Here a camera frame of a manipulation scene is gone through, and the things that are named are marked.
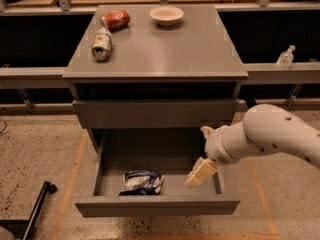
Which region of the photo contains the closed grey top drawer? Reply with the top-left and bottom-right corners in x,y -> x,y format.
73,99 -> 238,129

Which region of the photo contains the grey metal rail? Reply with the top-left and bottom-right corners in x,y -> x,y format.
0,62 -> 320,89

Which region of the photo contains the white bowl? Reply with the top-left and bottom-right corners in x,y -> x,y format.
150,5 -> 184,27

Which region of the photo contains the open grey middle drawer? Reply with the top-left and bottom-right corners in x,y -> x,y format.
75,128 -> 240,217

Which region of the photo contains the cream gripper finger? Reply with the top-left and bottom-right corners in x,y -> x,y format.
185,157 -> 218,188

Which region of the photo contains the blue white chip bag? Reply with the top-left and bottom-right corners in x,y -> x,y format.
119,170 -> 164,196

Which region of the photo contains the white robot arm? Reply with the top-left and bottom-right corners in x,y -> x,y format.
185,104 -> 320,188

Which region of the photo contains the clear sanitizer bottle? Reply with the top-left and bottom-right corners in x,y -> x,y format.
276,45 -> 296,69

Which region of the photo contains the red soda can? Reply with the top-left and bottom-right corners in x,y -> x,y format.
100,9 -> 130,31

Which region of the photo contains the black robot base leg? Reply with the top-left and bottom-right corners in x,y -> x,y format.
0,181 -> 57,240

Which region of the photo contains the grey drawer cabinet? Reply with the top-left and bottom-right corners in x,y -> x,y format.
63,4 -> 248,146

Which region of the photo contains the green white soda can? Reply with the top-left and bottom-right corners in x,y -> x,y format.
91,28 -> 112,61

